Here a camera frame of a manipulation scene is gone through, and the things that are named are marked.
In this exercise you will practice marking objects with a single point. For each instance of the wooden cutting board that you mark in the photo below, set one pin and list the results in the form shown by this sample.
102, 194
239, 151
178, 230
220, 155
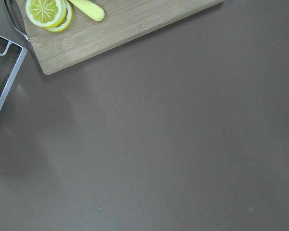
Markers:
124, 21

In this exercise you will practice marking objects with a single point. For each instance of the yellow plastic knife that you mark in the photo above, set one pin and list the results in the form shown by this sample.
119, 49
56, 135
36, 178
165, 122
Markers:
89, 8

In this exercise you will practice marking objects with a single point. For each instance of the lemon slice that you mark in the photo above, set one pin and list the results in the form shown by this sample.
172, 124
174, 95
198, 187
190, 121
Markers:
45, 13
66, 20

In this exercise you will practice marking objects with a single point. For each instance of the white wire mug rack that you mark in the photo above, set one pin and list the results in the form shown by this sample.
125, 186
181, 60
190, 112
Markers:
12, 56

